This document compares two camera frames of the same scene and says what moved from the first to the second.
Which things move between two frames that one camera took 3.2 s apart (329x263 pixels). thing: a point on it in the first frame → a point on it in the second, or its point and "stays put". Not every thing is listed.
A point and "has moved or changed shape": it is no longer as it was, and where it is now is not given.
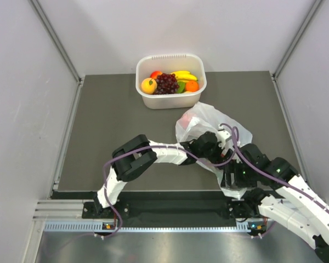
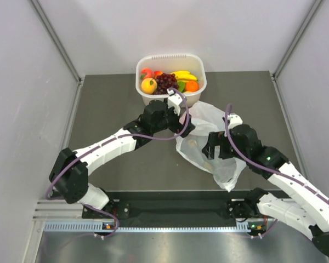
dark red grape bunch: [166, 84] stays put
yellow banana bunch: [184, 75] stays put
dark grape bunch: [165, 81] stays put
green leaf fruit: [181, 87] stays put
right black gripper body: [243, 176] → [219, 138]
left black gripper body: [213, 154] → [170, 120]
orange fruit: [192, 86] stays put
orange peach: [148, 85] stays put
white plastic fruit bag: [203, 117] has moved or changed shape
